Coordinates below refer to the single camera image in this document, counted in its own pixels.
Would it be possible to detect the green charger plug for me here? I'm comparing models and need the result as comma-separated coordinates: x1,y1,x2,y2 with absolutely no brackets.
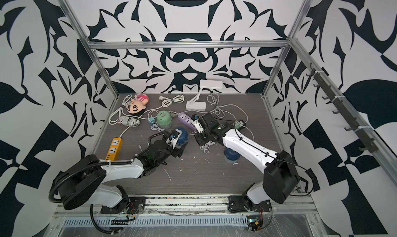
234,121,245,129

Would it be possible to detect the blue meat grinder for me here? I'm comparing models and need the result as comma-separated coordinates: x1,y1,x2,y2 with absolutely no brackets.
224,148,240,164
175,127,188,147

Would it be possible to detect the black power strip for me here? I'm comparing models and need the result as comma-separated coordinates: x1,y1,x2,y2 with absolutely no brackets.
233,120,246,130

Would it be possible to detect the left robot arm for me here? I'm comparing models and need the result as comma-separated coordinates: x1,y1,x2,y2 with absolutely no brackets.
48,127,188,213

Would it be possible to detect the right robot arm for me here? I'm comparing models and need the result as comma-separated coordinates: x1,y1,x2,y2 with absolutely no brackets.
192,113,300,213

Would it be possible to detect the green meat grinder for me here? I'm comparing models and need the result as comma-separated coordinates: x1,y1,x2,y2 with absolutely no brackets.
156,110,172,129

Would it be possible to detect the white desk lamp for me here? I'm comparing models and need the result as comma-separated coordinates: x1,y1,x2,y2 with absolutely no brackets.
185,79,223,111

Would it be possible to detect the purple power strip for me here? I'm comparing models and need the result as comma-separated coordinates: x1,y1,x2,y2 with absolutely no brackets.
178,113,196,131

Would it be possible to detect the yellow power strip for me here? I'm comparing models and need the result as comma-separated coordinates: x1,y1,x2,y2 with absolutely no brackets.
105,138,123,161

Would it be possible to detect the cartoon head toy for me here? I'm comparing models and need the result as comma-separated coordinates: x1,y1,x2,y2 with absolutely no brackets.
126,94,149,116

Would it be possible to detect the coiled white power cable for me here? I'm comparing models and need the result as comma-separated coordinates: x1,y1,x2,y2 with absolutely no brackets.
156,94,185,109

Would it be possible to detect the wall hook rack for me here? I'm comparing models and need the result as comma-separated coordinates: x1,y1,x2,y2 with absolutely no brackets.
307,64,379,153

